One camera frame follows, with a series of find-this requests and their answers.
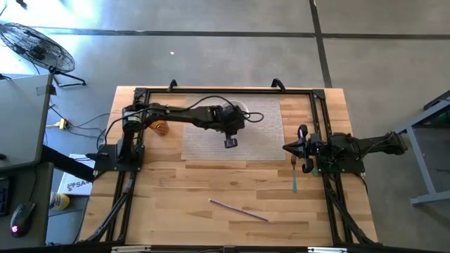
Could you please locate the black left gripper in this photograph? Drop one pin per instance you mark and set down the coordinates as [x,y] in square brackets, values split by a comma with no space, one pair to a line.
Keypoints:
[235,124]

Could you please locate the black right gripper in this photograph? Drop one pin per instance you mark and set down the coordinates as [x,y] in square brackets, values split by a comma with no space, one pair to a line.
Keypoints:
[303,131]

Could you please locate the white round bowl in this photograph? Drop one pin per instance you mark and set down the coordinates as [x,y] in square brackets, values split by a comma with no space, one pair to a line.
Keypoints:
[243,104]

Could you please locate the amber glass cup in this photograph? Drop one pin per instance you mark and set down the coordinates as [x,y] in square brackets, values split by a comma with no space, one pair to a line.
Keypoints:
[161,129]

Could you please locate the purple drinking straw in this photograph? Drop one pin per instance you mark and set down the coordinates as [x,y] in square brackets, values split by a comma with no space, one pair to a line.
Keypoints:
[239,210]

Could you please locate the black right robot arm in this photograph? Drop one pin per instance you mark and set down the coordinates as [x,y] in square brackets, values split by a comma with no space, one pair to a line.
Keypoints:
[369,144]

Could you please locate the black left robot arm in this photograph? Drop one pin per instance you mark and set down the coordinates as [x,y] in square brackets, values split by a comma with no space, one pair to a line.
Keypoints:
[190,114]

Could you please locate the grey woven placemat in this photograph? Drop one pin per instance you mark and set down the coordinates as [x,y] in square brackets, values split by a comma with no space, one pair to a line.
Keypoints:
[260,140]

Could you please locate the white printed cardboard box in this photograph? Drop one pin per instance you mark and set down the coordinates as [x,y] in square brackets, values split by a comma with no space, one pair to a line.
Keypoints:
[75,186]

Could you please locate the yellow power strip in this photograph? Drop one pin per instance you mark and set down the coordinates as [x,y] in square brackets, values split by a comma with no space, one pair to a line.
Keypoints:
[62,124]

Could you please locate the black desk support bar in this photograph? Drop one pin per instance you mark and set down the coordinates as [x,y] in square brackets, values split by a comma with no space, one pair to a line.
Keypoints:
[67,165]

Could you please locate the yellow and white bottle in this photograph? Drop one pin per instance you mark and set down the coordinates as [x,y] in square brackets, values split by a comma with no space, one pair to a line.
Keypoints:
[61,202]

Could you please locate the dark grey desk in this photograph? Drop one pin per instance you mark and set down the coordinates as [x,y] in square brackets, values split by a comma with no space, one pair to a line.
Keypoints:
[38,182]

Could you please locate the light grey desk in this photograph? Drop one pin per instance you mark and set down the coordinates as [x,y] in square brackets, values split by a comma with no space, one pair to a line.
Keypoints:
[21,119]

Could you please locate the black floor fan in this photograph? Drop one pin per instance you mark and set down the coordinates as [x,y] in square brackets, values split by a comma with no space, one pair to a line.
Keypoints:
[35,47]

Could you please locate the black computer mouse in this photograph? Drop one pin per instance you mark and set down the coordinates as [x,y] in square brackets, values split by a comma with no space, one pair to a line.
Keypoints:
[22,219]

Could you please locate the black keyboard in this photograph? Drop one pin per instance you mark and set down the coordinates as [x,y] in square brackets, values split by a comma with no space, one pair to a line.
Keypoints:
[3,196]

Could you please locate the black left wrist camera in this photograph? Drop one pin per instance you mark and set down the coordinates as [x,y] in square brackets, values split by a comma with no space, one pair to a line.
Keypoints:
[230,112]

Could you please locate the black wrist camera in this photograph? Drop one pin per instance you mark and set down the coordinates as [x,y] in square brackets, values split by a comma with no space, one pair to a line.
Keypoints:
[315,140]
[230,112]

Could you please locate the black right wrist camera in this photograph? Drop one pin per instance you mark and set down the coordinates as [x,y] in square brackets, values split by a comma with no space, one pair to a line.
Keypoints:
[315,140]

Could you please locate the black aluminium table frame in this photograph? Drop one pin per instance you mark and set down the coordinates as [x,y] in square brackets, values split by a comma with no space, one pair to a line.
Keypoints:
[253,91]

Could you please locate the black frame hook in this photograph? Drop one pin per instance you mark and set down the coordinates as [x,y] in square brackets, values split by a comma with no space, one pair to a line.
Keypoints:
[172,84]
[278,84]

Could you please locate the silver metal bracket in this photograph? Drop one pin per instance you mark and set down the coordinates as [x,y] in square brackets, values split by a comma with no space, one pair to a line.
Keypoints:
[327,249]
[130,249]

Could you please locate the grey metal table frame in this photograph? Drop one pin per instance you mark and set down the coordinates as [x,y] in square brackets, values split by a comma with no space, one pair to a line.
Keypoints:
[420,165]

